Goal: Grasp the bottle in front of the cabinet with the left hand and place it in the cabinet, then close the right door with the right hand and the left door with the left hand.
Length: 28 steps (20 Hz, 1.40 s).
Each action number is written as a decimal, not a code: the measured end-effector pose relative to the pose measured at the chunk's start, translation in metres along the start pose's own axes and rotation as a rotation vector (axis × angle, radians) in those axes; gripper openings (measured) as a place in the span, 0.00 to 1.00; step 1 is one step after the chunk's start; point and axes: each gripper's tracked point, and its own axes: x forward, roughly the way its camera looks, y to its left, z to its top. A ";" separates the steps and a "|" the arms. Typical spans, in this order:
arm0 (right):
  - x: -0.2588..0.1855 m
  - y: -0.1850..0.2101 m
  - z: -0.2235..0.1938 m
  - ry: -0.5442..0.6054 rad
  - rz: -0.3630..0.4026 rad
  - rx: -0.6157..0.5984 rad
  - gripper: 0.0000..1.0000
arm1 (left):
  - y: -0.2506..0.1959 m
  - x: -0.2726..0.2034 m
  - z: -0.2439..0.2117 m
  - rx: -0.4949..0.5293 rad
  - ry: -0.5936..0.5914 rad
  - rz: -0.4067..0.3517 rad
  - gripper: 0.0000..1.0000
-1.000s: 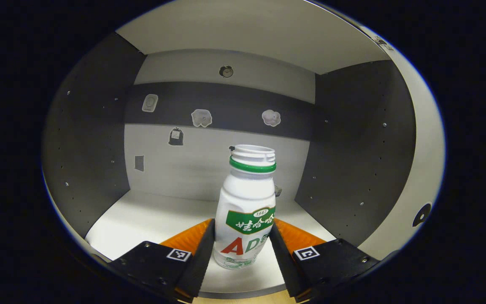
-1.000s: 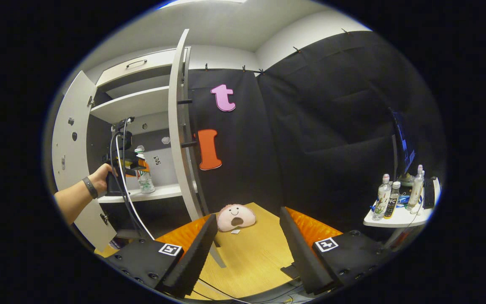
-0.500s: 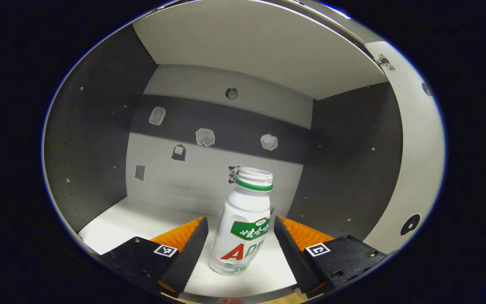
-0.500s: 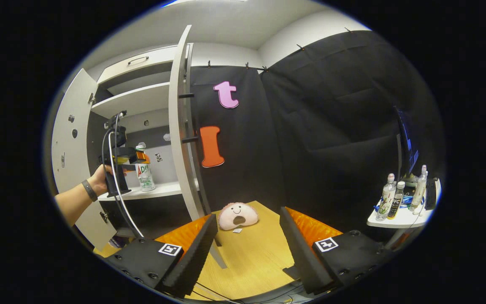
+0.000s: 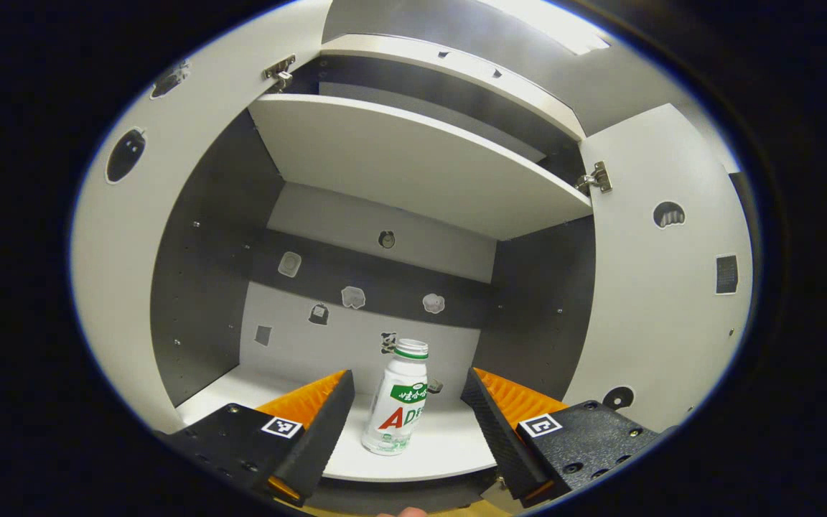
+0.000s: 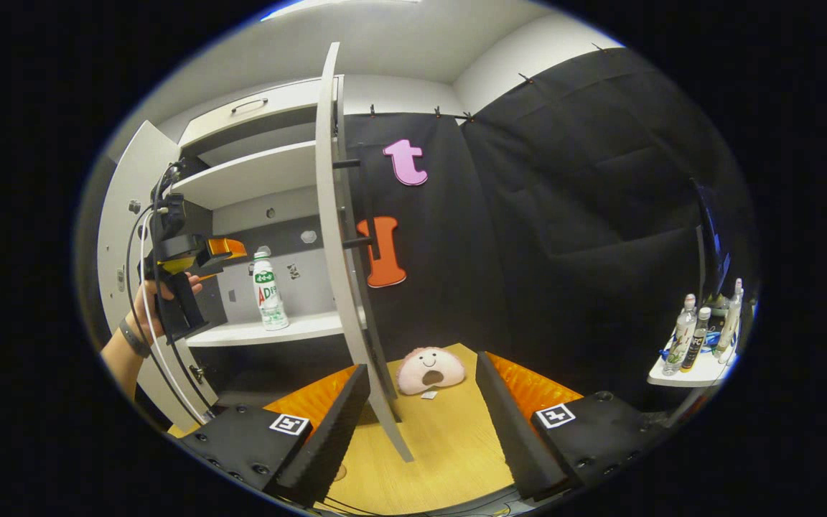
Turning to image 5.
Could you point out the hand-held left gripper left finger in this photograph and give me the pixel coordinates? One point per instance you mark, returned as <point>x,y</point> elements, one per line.
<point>320,445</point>

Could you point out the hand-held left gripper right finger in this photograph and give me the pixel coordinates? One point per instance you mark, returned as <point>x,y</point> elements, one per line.
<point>500,445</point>

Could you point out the white green drink bottle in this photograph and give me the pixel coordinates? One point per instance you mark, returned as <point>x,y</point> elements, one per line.
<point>395,420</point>

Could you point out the white cabinet door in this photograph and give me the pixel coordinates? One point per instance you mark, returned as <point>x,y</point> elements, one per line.
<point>119,287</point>
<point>657,323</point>

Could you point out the white cabinet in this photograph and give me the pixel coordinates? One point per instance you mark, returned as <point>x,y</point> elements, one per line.
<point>298,352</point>

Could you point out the metal door hinge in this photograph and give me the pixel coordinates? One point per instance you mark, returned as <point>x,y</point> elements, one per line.
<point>595,177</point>
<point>279,70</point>

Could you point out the white cabinet shelf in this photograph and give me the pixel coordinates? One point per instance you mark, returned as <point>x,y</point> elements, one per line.
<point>421,165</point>

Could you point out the long ceiling light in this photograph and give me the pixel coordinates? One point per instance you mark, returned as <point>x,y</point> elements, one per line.
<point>557,25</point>

